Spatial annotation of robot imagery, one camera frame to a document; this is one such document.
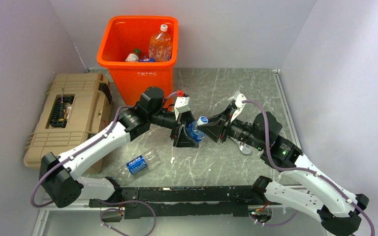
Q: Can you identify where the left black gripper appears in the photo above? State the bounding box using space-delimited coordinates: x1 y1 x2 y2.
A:
149 109 201 148

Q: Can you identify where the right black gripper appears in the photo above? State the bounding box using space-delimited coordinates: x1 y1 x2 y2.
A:
198 104 265 150

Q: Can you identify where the blue label bottle white cap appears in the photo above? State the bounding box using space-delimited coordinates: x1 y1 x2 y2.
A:
187 116 209 144

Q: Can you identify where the blue label water bottle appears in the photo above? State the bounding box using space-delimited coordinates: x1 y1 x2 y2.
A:
116 149 161 184

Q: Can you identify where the large orange juice bottle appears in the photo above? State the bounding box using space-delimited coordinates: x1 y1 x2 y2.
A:
149 24 173 62

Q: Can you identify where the brown tea bottle green cap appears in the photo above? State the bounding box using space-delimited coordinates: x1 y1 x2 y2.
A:
125 48 141 62

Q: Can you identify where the pepsi bottle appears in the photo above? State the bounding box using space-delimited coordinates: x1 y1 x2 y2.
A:
138 56 156 62

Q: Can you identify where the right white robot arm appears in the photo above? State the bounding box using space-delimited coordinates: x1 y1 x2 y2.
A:
197 106 369 236

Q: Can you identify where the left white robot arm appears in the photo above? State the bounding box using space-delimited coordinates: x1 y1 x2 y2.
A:
30 87 199 208

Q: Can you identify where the orange plastic bin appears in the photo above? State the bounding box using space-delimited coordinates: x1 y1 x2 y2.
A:
97 15 179 105

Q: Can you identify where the tan tool case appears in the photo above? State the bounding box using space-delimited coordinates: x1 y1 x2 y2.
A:
23 73 113 169

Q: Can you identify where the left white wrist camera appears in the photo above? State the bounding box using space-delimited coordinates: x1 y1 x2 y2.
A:
174 90 190 120

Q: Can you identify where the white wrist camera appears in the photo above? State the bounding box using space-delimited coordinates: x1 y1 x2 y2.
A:
227 90 247 122
174 90 190 120

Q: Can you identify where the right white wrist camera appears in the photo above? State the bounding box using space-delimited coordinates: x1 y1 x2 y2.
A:
227 90 247 122

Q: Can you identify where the adjustable wrench red handle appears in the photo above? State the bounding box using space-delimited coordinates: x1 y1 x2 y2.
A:
239 146 252 155

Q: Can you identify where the black base frame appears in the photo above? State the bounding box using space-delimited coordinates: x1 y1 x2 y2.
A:
89 185 267 219

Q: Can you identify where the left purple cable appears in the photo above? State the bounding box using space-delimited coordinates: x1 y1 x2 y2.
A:
30 91 180 208

